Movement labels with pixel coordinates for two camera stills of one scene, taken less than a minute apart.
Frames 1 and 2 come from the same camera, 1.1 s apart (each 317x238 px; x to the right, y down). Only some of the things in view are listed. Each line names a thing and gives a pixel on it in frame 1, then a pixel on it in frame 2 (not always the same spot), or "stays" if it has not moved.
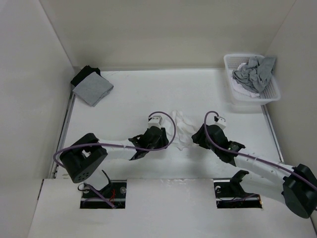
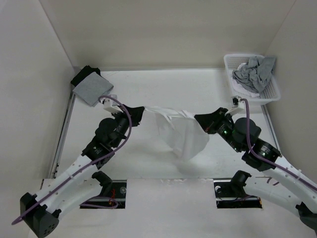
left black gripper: x=163 y=141 to x=133 y=115
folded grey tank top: x=93 y=89 stays
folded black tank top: x=83 y=74 stays
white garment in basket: x=241 y=88 stays
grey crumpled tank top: x=253 y=76 stays
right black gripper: x=199 y=136 to x=209 y=121
